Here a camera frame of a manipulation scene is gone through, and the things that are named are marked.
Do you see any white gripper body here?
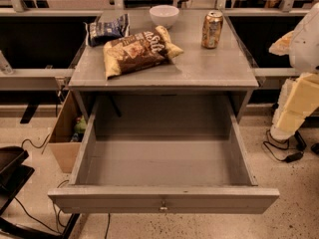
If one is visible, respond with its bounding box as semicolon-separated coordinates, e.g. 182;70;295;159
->
270;79;295;141

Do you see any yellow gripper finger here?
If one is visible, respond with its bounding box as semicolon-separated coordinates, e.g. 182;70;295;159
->
268;31;293;56
284;73;319;131

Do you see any orange soda can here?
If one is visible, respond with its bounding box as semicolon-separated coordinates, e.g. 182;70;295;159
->
201;10;223;49

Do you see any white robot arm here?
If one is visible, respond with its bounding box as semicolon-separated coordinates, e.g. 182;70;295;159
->
269;3;319;140

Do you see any open grey top drawer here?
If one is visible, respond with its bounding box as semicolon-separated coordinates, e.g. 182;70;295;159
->
48;95;279;214

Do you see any grey cabinet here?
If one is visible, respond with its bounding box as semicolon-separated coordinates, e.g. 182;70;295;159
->
69;9;258;116

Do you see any white bowl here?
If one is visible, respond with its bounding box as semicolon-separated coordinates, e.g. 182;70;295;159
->
150;5;179;29

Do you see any brown yellow chip bag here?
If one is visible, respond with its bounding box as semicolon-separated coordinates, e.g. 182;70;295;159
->
103;26;183;79

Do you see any dark blue chip bag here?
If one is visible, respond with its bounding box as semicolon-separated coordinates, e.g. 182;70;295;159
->
85;14;130;47

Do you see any green toy in box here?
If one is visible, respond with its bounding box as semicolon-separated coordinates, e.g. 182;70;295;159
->
74;117;87;133

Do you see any cardboard box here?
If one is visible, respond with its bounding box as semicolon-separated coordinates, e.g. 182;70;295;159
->
48;92;81;173

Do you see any black chair base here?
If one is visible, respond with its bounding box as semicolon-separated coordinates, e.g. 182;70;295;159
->
0;146;79;239

